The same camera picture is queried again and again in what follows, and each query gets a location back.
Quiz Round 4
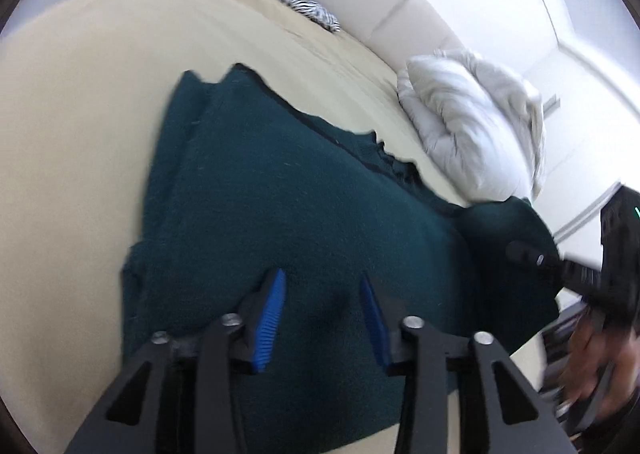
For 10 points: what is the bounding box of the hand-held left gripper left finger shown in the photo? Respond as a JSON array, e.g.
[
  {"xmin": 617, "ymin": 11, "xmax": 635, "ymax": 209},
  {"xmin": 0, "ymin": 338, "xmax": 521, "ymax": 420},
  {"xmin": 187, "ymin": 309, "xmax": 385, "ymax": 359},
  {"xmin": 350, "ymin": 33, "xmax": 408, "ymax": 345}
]
[{"xmin": 65, "ymin": 268, "xmax": 287, "ymax": 454}]

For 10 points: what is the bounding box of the white pillow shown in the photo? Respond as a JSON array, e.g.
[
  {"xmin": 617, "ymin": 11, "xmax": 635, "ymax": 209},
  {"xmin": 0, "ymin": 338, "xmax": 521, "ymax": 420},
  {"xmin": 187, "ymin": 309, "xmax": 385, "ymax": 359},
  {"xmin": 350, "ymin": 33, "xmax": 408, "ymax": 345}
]
[{"xmin": 397, "ymin": 49, "xmax": 546, "ymax": 208}]

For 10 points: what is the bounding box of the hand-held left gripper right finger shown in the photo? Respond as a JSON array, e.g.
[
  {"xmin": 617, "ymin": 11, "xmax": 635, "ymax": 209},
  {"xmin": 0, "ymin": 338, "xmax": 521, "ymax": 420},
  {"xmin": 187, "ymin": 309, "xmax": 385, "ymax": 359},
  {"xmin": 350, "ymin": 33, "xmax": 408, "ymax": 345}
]
[{"xmin": 359, "ymin": 274, "xmax": 576, "ymax": 454}]

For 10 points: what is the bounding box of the bed with beige sheet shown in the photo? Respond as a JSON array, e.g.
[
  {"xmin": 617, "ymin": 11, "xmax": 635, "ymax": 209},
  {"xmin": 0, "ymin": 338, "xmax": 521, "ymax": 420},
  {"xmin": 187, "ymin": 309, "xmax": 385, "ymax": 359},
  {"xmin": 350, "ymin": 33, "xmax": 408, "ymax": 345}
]
[{"xmin": 0, "ymin": 0, "xmax": 551, "ymax": 454}]

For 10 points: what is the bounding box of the dark green sweater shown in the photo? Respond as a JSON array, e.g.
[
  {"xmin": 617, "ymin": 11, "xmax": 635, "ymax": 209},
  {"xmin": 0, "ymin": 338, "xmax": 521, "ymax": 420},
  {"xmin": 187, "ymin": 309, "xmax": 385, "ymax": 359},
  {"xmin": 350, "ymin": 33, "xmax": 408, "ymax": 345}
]
[{"xmin": 120, "ymin": 63, "xmax": 561, "ymax": 454}]

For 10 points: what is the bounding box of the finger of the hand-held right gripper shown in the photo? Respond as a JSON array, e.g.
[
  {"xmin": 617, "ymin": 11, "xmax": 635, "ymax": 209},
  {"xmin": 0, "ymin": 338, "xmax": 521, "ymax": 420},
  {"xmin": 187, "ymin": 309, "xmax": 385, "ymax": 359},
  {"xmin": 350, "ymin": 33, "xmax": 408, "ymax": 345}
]
[{"xmin": 506, "ymin": 240, "xmax": 604, "ymax": 296}]

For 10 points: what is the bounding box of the person's right hand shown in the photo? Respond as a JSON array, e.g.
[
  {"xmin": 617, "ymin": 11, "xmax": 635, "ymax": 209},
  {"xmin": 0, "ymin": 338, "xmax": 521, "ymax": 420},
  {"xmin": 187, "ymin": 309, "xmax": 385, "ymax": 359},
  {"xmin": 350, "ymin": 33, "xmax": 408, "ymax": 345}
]
[{"xmin": 556, "ymin": 311, "xmax": 640, "ymax": 417}]

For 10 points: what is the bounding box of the white wardrobe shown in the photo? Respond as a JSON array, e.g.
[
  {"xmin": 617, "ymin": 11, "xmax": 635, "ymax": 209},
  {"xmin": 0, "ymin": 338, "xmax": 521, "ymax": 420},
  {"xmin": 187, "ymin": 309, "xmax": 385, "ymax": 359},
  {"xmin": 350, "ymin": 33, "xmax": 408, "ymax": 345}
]
[{"xmin": 505, "ymin": 0, "xmax": 640, "ymax": 247}]

